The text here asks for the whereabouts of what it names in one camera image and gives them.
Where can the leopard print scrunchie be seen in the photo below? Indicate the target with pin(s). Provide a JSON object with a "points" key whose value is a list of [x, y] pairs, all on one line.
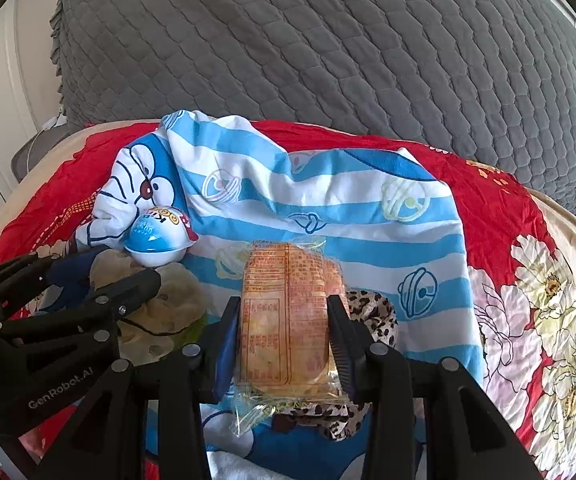
{"points": [[375, 315]]}

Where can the red floral blanket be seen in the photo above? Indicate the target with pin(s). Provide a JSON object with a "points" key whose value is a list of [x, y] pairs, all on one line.
{"points": [[493, 200]]}

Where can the beige sheer scrunchie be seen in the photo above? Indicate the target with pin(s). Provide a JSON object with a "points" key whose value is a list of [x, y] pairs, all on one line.
{"points": [[173, 295]]}

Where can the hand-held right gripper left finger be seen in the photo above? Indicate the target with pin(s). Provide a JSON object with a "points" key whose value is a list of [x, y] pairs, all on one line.
{"points": [[225, 355]]}

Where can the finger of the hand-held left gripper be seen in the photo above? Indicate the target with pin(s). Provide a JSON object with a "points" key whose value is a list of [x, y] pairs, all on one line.
{"points": [[118, 300], [18, 275]]}

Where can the grey padded seat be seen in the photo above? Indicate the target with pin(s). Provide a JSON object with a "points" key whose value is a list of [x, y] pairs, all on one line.
{"points": [[25, 155]]}

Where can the orange snack packet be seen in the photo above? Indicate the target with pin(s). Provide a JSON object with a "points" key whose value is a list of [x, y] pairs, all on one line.
{"points": [[334, 275], [283, 310]]}

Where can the grey quilted cushion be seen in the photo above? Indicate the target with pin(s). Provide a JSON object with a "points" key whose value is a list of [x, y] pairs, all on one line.
{"points": [[318, 35]]}

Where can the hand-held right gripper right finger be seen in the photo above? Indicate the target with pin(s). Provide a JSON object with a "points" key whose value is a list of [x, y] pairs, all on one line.
{"points": [[343, 355]]}

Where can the blue white toy egg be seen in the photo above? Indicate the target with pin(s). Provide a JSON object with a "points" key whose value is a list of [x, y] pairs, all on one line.
{"points": [[160, 242]]}

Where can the blue striped cartoon cloth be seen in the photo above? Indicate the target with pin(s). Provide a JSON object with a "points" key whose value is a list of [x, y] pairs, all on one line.
{"points": [[318, 195]]}

